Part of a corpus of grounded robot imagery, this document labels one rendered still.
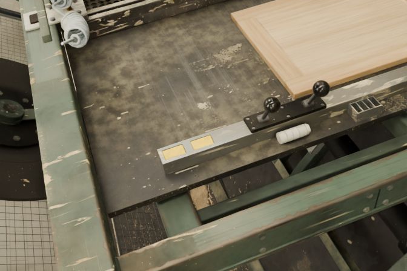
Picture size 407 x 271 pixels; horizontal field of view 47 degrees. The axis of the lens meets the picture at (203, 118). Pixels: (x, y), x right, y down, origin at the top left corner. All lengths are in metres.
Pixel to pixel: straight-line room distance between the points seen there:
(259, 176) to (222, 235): 2.43
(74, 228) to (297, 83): 0.68
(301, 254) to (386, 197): 1.99
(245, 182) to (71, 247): 2.62
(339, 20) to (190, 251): 0.89
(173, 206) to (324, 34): 0.70
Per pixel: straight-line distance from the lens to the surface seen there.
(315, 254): 2.97
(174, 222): 1.06
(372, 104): 1.21
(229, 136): 1.10
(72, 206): 0.98
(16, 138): 1.77
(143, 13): 1.57
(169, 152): 1.09
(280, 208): 0.96
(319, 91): 1.05
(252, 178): 3.40
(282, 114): 1.13
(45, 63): 1.35
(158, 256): 0.92
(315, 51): 1.38
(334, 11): 1.55
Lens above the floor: 2.20
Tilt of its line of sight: 33 degrees down
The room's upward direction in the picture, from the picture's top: 79 degrees counter-clockwise
